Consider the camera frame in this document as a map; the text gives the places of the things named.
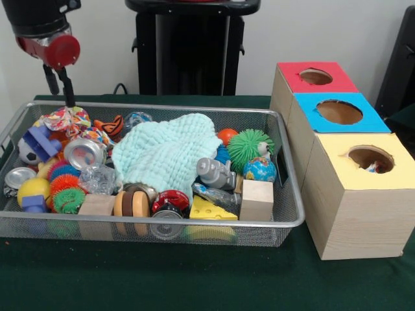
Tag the clear mesh bin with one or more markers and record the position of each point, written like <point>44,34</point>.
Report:
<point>288,207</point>

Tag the wooden box with three holes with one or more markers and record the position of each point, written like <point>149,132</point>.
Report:
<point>350,220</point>

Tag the green spiky ball with eyes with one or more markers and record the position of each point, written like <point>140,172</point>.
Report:
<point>249,148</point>

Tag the red ball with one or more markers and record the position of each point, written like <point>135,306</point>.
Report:
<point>227,137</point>

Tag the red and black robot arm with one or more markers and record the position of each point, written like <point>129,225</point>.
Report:
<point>35,16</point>

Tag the dark green side table cloth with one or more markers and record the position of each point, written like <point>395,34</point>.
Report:
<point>405,124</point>

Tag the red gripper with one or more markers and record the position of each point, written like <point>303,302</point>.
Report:
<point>55,50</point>

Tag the mint green muslin cloth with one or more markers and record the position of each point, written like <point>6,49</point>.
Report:
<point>165,152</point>

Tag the multicolour patterned cloth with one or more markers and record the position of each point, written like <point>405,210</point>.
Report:
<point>65,120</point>

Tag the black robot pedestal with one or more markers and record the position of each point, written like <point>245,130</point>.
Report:
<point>188,52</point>

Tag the blue spiky ball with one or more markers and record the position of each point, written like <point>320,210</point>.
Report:
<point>222,154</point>

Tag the plain wooden block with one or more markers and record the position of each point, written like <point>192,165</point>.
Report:
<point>257,201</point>

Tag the dark green tablecloth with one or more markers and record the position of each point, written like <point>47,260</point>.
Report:
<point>194,278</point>

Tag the colourful polka dot cloth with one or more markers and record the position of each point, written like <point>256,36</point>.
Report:
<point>375,168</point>

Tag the blue globe ball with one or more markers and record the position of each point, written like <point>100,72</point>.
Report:
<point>259,170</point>

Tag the yellow cheese wedge toy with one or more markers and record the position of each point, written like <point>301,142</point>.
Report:
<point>211,210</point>

